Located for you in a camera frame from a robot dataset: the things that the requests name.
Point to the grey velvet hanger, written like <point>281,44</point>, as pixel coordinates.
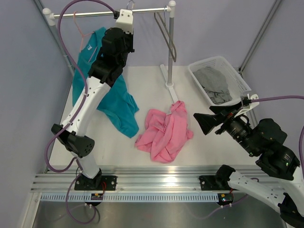
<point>166,35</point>

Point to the white plastic basket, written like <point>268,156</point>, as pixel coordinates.
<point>236,84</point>

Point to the teal t shirt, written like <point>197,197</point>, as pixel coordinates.
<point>118,105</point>

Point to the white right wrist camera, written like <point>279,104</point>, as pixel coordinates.
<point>247,103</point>

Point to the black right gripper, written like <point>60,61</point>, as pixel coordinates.
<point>207,121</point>

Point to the pink t shirt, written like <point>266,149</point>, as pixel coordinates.
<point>165,133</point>

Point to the grey cloth in basket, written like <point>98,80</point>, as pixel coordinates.
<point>214,84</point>

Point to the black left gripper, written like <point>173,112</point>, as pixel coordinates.
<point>129,37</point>

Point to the white and metal clothes rack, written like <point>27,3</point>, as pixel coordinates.
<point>164,18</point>

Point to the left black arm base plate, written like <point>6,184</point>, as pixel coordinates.
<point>107,183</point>

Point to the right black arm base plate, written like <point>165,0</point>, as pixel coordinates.
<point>213,182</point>

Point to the pink wire hanger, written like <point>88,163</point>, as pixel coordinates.
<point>82,35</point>

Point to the cream hanger with metal hook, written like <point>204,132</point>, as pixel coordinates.
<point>130,5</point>

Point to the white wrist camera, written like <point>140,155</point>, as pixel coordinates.
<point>247,103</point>
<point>125,21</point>

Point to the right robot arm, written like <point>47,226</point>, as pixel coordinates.
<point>266,142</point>

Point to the aluminium mounting rail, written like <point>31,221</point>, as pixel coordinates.
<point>133,179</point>

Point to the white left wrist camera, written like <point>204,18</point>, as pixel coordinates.
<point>125,21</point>

